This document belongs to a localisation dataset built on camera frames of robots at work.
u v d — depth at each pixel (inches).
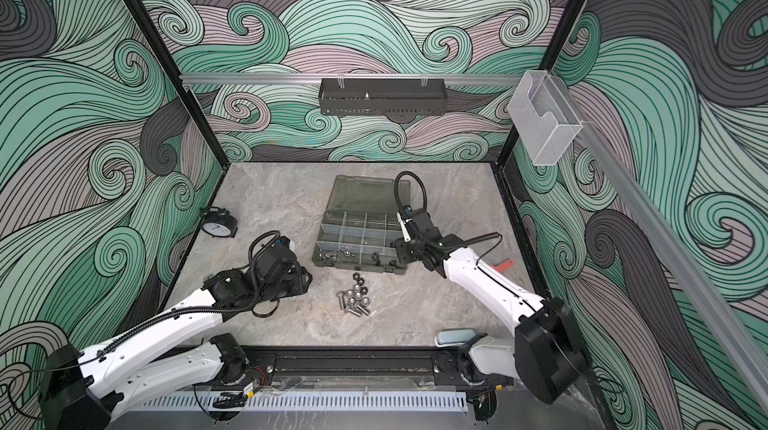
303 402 28.7
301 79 76.4
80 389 15.2
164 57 34.6
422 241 23.7
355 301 32.9
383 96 38.9
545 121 28.4
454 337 30.1
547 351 15.7
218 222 36.5
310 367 29.9
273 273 23.3
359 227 39.4
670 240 20.8
